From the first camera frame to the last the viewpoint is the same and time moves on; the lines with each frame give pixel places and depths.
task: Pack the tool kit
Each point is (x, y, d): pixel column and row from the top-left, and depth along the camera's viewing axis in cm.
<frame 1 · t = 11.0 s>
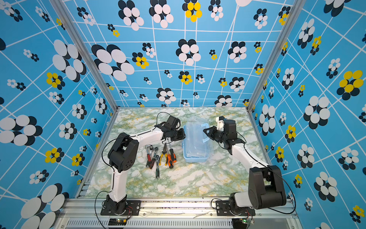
left hand: (187, 136, 96), fingers closed
right hand: (204, 130, 86), fingers closed
chrome ratchet wrench: (157, 174, 86), on the table
yellow-handled pliers: (164, 152, 95), on the table
orange black screwdriver: (171, 159, 92), on the table

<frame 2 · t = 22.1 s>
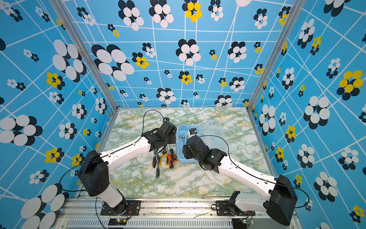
left hand: (174, 135, 87), fingers open
right hand: (187, 146, 79), fingers open
the named things where they were.

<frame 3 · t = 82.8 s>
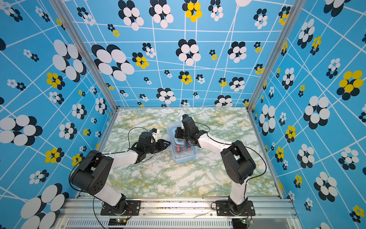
left hand: (171, 140, 91), fingers open
right hand: (176, 133, 92), fingers closed
orange black screwdriver: (188, 149, 88), point 9 cm above the table
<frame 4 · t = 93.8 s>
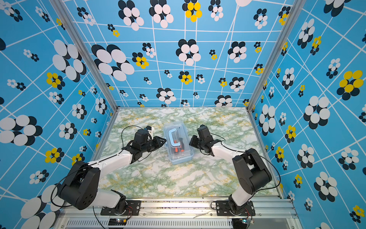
left hand: (167, 140, 87), fingers closed
right hand: (190, 141, 92), fingers closed
